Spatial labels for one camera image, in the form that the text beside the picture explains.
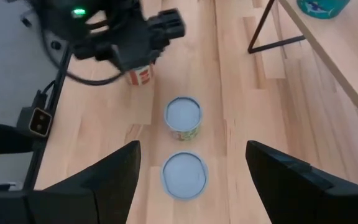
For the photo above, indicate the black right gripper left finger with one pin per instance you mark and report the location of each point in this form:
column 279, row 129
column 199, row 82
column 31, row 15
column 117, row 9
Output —
column 98, row 199

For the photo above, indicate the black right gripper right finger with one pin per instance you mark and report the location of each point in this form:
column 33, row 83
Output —
column 306, row 199

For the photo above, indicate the red white can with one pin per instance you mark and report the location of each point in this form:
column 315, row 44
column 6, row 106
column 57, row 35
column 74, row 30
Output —
column 141, row 76

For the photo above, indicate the green polka dot can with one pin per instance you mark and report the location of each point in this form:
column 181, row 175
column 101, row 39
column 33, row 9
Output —
column 182, row 115

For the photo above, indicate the mixed vegetables can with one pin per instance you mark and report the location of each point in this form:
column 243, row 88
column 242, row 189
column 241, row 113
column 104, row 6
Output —
column 184, row 175

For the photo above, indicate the teal shark print can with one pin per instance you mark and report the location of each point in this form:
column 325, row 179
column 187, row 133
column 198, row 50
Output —
column 322, row 7

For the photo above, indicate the light wooden shelf board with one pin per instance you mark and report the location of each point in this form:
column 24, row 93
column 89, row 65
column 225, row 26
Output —
column 346, row 56

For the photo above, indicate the black plug tan face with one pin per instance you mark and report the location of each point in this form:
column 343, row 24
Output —
column 39, row 123

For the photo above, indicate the black metal rack frame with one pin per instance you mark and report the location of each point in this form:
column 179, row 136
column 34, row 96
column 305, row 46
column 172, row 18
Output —
column 277, row 44

